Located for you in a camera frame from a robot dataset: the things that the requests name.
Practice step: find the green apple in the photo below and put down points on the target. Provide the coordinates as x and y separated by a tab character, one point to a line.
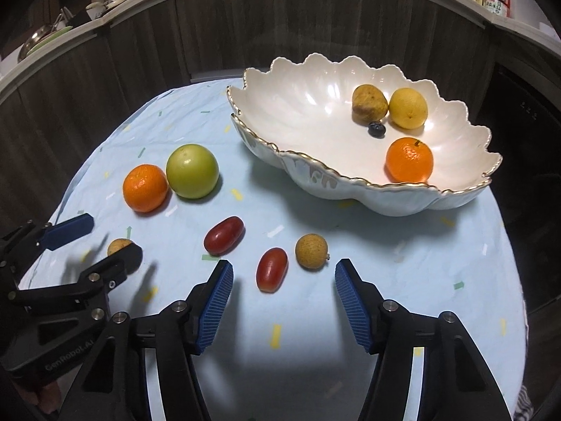
192	171

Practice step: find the yellow lemon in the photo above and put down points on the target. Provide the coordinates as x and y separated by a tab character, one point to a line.
407	107

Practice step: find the white scalloped ceramic bowl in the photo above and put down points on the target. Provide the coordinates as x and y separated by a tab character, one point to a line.
315	109

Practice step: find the brown russet pear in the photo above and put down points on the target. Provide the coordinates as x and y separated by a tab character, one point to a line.
369	103

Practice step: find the dark blueberry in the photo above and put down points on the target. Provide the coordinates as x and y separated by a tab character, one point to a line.
376	130

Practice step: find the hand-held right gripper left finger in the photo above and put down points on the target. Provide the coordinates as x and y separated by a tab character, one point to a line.
214	311

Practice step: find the red cherry tomato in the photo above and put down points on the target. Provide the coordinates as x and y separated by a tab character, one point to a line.
223	235
271	269

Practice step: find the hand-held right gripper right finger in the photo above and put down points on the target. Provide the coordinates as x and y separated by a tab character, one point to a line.
355	311

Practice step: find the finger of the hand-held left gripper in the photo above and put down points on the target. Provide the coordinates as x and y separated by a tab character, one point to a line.
70	230
114	267

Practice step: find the steel pan lid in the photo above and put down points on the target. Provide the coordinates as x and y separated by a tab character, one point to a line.
35	37

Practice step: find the white kitchen countertop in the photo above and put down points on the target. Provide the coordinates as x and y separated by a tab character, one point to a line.
526	26

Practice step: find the green basin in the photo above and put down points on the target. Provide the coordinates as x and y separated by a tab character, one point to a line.
59	33

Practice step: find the brown longan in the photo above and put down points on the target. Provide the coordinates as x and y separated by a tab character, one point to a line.
311	251
117	246

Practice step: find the grey striped blanket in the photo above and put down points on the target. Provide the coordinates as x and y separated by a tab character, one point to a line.
523	403

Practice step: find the light blue patterned tablecloth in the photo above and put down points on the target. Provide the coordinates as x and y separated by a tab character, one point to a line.
394	263

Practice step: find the person's left hand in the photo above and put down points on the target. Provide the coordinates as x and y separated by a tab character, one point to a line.
48	397

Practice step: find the black built-in dishwasher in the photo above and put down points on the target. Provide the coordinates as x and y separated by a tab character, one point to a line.
526	140

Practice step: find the mandarin orange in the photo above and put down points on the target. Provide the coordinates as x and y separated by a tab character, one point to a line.
145	188
409	161

